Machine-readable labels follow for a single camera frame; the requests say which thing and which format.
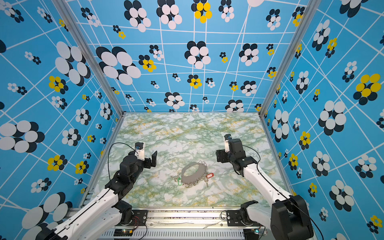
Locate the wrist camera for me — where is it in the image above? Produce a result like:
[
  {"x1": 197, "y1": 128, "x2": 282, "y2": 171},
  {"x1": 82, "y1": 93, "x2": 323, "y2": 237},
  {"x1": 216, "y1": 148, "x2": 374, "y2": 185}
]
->
[
  {"x1": 135, "y1": 142, "x2": 145, "y2": 161},
  {"x1": 224, "y1": 134, "x2": 232, "y2": 153}
]

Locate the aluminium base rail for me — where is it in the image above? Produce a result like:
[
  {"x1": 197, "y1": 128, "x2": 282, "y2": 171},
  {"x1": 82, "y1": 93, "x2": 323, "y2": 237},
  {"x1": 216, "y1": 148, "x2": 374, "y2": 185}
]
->
[{"x1": 56, "y1": 206, "x2": 317, "y2": 240}]

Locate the left aluminium corner post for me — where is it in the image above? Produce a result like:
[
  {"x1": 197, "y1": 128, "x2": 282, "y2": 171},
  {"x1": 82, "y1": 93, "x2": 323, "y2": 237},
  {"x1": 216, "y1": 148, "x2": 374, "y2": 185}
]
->
[{"x1": 53, "y1": 1, "x2": 124, "y2": 118}]

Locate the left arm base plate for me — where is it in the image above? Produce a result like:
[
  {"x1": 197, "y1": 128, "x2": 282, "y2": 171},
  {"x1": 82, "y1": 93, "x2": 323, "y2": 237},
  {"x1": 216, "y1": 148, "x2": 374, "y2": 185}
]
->
[{"x1": 119, "y1": 210, "x2": 149, "y2": 227}]

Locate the right aluminium corner post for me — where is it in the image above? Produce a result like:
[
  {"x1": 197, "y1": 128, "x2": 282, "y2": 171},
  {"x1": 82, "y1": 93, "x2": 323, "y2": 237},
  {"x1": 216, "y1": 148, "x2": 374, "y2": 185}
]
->
[{"x1": 260, "y1": 0, "x2": 321, "y2": 117}]

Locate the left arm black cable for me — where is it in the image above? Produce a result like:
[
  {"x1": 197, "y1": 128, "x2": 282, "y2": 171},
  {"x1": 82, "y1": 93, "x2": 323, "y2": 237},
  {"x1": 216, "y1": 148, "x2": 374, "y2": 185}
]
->
[{"x1": 107, "y1": 142, "x2": 137, "y2": 184}]

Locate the aluminium corner post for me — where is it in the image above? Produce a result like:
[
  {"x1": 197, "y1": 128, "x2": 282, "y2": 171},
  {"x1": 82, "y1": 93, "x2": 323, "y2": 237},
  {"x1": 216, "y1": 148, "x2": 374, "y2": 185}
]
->
[
  {"x1": 53, "y1": 1, "x2": 124, "y2": 118},
  {"x1": 260, "y1": 0, "x2": 321, "y2": 117}
]

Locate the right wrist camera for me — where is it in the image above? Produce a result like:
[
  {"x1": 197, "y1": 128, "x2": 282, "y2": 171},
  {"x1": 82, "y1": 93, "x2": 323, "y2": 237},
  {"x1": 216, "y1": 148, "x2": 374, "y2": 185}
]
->
[{"x1": 224, "y1": 134, "x2": 232, "y2": 153}]

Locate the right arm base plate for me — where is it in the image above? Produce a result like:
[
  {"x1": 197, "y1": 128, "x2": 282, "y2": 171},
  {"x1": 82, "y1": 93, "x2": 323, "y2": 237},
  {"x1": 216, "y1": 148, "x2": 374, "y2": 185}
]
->
[{"x1": 226, "y1": 209, "x2": 262, "y2": 228}]

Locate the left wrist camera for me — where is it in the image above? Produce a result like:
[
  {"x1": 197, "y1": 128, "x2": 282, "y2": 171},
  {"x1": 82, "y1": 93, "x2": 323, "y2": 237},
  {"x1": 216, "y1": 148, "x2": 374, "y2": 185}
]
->
[{"x1": 135, "y1": 142, "x2": 145, "y2": 161}]

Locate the red key tag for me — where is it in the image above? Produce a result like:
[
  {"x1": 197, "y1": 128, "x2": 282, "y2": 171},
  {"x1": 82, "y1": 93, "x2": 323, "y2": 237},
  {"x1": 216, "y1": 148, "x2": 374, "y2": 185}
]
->
[{"x1": 206, "y1": 173, "x2": 214, "y2": 179}]

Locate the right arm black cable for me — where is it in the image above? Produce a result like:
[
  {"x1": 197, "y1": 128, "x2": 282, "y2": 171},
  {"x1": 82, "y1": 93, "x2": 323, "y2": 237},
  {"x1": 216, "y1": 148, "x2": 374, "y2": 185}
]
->
[{"x1": 241, "y1": 144, "x2": 317, "y2": 240}]

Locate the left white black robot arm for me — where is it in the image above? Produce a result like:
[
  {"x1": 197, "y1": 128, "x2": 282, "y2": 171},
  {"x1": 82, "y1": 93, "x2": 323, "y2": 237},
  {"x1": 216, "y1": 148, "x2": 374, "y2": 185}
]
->
[{"x1": 33, "y1": 150, "x2": 158, "y2": 240}]

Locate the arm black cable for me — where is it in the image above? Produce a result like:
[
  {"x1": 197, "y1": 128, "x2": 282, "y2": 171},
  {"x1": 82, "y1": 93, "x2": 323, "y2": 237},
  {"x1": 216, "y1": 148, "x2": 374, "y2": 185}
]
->
[
  {"x1": 241, "y1": 144, "x2": 317, "y2": 240},
  {"x1": 107, "y1": 142, "x2": 137, "y2": 184}
]

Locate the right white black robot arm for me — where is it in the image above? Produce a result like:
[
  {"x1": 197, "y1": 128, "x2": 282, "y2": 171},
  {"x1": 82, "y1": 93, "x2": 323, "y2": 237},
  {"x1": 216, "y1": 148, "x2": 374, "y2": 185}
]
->
[{"x1": 216, "y1": 134, "x2": 314, "y2": 240}]

